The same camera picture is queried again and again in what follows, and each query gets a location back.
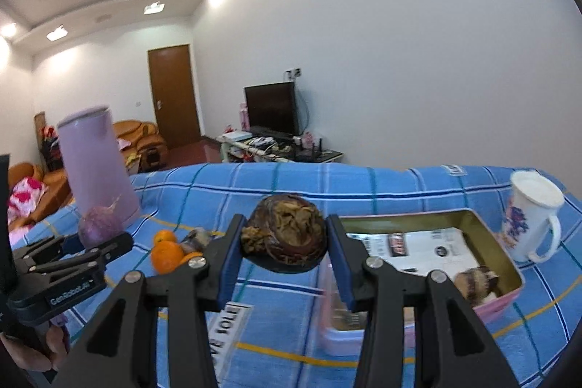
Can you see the large brown taro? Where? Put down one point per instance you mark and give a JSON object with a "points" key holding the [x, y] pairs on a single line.
{"points": [[286, 233]]}

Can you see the white floral mug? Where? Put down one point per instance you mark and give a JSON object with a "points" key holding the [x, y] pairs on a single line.
{"points": [[523, 224]]}

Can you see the pink tin box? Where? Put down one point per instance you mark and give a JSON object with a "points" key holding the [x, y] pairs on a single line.
{"points": [[495, 247]]}

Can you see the wall socket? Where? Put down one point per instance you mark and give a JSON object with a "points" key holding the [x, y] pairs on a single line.
{"points": [[293, 73]]}

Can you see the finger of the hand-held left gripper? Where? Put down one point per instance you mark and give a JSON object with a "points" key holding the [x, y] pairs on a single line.
{"points": [[113, 245], [41, 247]]}

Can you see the television stand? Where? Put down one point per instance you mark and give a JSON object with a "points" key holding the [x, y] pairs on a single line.
{"points": [[318, 155]]}

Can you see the brown wooden door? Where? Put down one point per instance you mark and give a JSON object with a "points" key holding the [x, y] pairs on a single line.
{"points": [[175, 97]]}

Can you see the black television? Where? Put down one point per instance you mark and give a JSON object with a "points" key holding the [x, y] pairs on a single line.
{"points": [[270, 106]]}

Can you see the white printed card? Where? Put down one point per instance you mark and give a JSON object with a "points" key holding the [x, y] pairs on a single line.
{"points": [[227, 333]]}

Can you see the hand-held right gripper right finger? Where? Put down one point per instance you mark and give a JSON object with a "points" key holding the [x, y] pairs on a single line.
{"points": [[341, 265]]}

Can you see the newspaper sheet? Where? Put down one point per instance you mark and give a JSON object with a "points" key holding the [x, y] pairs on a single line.
{"points": [[432, 247]]}

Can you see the pink floral cloth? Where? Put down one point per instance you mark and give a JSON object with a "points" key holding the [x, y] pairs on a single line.
{"points": [[27, 195]]}

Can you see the round ceiling spotlight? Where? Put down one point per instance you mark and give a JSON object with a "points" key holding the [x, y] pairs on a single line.
{"points": [[7, 30]]}

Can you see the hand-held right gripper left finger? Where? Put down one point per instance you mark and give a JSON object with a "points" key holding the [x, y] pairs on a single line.
{"points": [[229, 265]]}

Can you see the orange leather armchair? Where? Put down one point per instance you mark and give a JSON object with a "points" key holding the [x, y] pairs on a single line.
{"points": [[141, 138]]}

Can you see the purple sweet potato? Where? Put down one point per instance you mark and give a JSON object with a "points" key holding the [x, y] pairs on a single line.
{"points": [[97, 226]]}

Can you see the rectangular ceiling light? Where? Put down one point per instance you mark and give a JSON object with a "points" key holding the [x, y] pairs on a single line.
{"points": [[57, 34], [153, 8]]}

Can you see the orange leather sofa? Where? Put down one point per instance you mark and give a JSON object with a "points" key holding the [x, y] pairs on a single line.
{"points": [[52, 188]]}

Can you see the orange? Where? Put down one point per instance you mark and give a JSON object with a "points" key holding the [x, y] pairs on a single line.
{"points": [[167, 258], [164, 237]]}

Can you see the blue plaid blanket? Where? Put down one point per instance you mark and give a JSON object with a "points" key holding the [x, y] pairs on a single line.
{"points": [[295, 183]]}

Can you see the person's left hand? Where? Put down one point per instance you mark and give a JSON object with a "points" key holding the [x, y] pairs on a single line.
{"points": [[27, 358]]}

